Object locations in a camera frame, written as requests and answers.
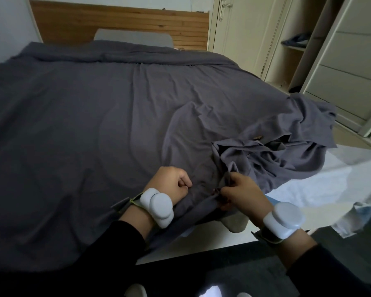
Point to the cream wardrobe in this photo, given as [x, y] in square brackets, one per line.
[284, 68]

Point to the person's white left shoe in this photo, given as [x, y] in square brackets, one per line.
[136, 290]

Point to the person's right forearm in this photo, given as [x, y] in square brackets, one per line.
[296, 244]

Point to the person's white shoe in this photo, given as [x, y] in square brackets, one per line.
[244, 294]
[136, 290]

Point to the person's left forearm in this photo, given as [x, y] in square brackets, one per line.
[136, 222]

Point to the cream room door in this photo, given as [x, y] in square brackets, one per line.
[247, 30]

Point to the person's left hand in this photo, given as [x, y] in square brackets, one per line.
[168, 182]

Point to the person's right hand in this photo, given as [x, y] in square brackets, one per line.
[247, 197]

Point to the wooden slatted headboard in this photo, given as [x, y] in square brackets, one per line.
[111, 21]

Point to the folded blue clothes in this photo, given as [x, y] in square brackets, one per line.
[296, 41]

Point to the dark item in wardrobe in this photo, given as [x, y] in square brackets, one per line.
[296, 89]

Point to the gray duvet cover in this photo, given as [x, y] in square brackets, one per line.
[96, 120]

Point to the person's white right shoe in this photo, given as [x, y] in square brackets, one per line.
[244, 294]

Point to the gray pillow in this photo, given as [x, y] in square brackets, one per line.
[136, 37]

